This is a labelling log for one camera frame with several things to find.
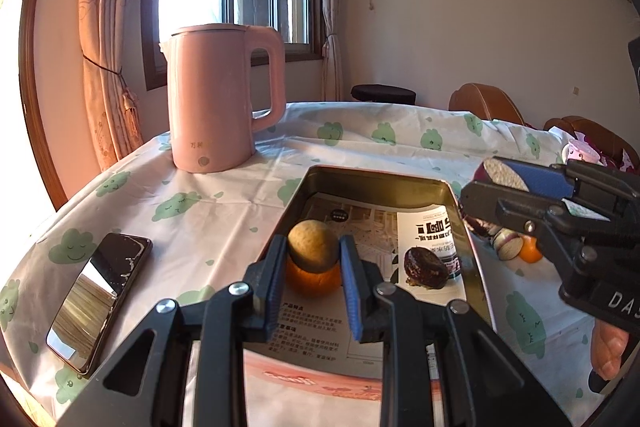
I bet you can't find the brown round potato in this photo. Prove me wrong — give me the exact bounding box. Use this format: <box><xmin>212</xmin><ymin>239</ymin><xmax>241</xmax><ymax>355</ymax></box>
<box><xmin>288</xmin><ymin>219</ymin><xmax>338</xmax><ymax>273</ymax></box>

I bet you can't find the black smartphone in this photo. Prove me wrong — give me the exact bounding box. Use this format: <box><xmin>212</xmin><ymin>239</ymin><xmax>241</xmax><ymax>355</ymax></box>
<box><xmin>46</xmin><ymin>233</ymin><xmax>153</xmax><ymax>377</ymax></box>

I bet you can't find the small orange tangerine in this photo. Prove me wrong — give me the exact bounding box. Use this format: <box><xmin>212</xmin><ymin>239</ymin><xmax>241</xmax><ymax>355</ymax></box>
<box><xmin>518</xmin><ymin>235</ymin><xmax>544</xmax><ymax>263</ymax></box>

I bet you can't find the white green cloud tablecloth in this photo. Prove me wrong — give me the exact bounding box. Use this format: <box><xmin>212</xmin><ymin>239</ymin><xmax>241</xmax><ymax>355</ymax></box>
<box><xmin>1</xmin><ymin>103</ymin><xmax>604</xmax><ymax>426</ymax></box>

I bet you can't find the pink cartoon mug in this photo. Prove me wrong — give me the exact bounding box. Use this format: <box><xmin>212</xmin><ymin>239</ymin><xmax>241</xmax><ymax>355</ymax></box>
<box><xmin>561</xmin><ymin>141</ymin><xmax>601</xmax><ymax>165</ymax></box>

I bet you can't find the large orange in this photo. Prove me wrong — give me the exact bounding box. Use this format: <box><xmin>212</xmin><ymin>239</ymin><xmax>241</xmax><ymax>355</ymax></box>
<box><xmin>285</xmin><ymin>258</ymin><xmax>342</xmax><ymax>299</ymax></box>

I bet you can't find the printed paper leaflet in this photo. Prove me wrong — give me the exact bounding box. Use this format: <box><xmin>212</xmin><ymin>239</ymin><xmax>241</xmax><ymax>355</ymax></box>
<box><xmin>253</xmin><ymin>194</ymin><xmax>466</xmax><ymax>379</ymax></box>

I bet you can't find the cut purple fruit half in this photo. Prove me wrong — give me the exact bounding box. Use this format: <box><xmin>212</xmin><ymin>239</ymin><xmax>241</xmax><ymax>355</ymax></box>
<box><xmin>491</xmin><ymin>228</ymin><xmax>523</xmax><ymax>261</ymax></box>
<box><xmin>473</xmin><ymin>158</ymin><xmax>529</xmax><ymax>192</ymax></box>

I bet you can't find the rectangular metal tin box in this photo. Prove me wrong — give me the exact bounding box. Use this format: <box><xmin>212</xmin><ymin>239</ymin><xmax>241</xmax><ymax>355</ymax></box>
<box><xmin>242</xmin><ymin>163</ymin><xmax>497</xmax><ymax>403</ymax></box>

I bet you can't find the brown wooden chair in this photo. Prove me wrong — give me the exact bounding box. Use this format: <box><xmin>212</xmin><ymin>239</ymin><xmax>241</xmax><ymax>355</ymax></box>
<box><xmin>544</xmin><ymin>116</ymin><xmax>639</xmax><ymax>173</ymax></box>
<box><xmin>448</xmin><ymin>83</ymin><xmax>528</xmax><ymax>126</ymax></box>

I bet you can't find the pink electric kettle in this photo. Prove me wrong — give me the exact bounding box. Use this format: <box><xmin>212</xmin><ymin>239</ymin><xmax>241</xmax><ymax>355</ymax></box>
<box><xmin>160</xmin><ymin>24</ymin><xmax>286</xmax><ymax>173</ymax></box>

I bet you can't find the left peach curtain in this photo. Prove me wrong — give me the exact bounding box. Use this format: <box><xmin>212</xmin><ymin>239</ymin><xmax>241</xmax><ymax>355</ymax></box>
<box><xmin>77</xmin><ymin>0</ymin><xmax>142</xmax><ymax>171</ymax></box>

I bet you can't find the right hand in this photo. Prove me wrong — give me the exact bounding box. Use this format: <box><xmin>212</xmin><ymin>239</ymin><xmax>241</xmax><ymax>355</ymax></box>
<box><xmin>590</xmin><ymin>320</ymin><xmax>629</xmax><ymax>381</ymax></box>

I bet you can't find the black round stool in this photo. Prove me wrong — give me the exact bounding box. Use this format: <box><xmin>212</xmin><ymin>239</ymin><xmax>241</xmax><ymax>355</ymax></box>
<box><xmin>350</xmin><ymin>83</ymin><xmax>416</xmax><ymax>105</ymax></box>

